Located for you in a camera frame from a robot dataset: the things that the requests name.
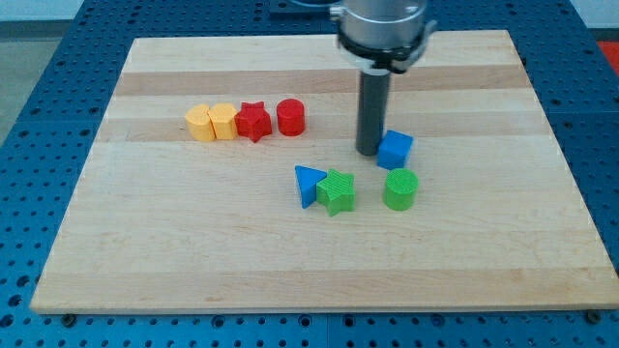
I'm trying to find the yellow half-round block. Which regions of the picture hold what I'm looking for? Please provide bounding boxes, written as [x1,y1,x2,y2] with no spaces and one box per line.
[185,103,216,142]

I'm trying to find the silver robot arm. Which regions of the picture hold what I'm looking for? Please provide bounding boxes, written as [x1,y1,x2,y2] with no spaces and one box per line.
[330,0,437,156]

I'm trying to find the red cylinder block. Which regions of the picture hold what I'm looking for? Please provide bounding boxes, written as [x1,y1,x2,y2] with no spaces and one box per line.
[276,99,306,136]

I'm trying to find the red star block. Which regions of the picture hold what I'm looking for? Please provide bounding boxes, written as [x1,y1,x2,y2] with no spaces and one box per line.
[235,101,273,142]

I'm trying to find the blue triangle block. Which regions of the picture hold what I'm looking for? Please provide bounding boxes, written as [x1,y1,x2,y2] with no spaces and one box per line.
[294,165,327,209]

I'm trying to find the yellow hexagon block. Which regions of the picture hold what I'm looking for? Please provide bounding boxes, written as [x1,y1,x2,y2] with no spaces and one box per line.
[208,103,238,140]

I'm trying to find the green star block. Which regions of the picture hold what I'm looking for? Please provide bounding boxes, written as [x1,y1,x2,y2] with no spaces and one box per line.
[316,168,356,217]

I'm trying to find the light wooden board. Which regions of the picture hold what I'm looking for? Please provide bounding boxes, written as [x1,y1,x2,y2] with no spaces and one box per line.
[31,30,618,314]

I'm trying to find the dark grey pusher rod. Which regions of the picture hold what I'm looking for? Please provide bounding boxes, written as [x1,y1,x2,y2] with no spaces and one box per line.
[356,72,391,156]

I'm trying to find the blue cube block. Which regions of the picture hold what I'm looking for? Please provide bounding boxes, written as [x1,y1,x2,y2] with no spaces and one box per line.
[376,130,414,170]

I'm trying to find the green cylinder block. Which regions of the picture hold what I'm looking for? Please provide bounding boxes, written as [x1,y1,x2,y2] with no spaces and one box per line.
[383,168,419,211]

